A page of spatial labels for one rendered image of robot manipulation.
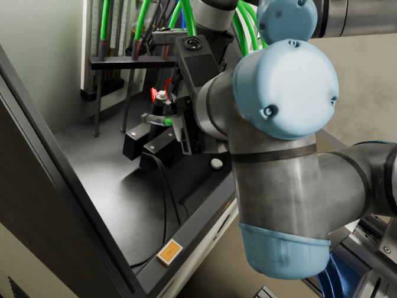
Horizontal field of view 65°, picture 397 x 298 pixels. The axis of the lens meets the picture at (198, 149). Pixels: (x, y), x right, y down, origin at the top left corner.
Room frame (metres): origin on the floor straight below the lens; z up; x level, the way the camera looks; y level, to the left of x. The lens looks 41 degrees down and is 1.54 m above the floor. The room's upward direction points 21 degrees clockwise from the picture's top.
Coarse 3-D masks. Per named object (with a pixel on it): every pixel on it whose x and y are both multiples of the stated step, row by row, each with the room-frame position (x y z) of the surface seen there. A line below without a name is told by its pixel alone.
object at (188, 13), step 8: (184, 0) 0.49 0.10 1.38; (104, 8) 0.68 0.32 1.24; (184, 8) 0.48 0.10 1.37; (104, 16) 0.68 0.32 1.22; (184, 16) 0.48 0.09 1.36; (192, 16) 0.48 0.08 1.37; (104, 24) 0.68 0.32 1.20; (192, 24) 0.47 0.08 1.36; (104, 32) 0.68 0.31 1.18; (192, 32) 0.46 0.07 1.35; (104, 40) 0.68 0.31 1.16; (168, 120) 0.46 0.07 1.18
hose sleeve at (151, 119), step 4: (148, 116) 0.50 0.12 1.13; (152, 116) 0.50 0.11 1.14; (156, 116) 0.49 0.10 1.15; (160, 116) 0.48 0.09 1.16; (164, 116) 0.48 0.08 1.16; (148, 120) 0.50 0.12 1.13; (152, 120) 0.49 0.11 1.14; (156, 120) 0.48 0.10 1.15; (160, 120) 0.47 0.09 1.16; (164, 120) 0.47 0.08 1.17; (156, 124) 0.49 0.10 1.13; (160, 124) 0.47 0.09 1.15; (164, 124) 0.46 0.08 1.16
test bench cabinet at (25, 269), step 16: (0, 224) 0.34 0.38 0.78; (224, 224) 0.85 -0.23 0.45; (0, 240) 0.35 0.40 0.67; (16, 240) 0.32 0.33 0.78; (0, 256) 0.36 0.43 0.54; (16, 256) 0.33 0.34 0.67; (32, 256) 0.30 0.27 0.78; (0, 272) 0.37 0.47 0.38; (16, 272) 0.33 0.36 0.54; (32, 272) 0.30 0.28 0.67; (48, 272) 0.28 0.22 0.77; (0, 288) 0.39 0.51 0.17; (16, 288) 0.34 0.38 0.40; (32, 288) 0.31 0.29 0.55; (48, 288) 0.28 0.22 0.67; (64, 288) 0.26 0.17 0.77
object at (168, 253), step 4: (172, 244) 0.35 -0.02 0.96; (176, 244) 0.35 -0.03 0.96; (168, 248) 0.34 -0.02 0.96; (172, 248) 0.34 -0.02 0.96; (176, 248) 0.34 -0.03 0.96; (164, 252) 0.33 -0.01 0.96; (168, 252) 0.33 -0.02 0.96; (172, 252) 0.33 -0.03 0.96; (176, 252) 0.34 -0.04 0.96; (164, 256) 0.32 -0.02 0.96; (168, 256) 0.32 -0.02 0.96; (172, 256) 0.33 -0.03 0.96; (176, 256) 0.33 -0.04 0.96; (160, 260) 0.31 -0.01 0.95; (168, 260) 0.31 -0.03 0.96; (164, 264) 0.31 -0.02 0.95
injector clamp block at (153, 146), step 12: (132, 132) 0.60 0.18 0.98; (144, 132) 0.62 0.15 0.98; (156, 132) 0.66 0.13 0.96; (168, 132) 0.66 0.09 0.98; (132, 144) 0.58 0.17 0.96; (144, 144) 0.62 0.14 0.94; (156, 144) 0.59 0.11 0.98; (168, 144) 0.62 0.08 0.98; (180, 144) 0.68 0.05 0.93; (132, 156) 0.58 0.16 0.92; (144, 156) 0.57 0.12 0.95; (156, 156) 0.57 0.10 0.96; (168, 156) 0.64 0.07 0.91; (180, 156) 0.71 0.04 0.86; (144, 168) 0.56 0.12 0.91; (156, 168) 0.59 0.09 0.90
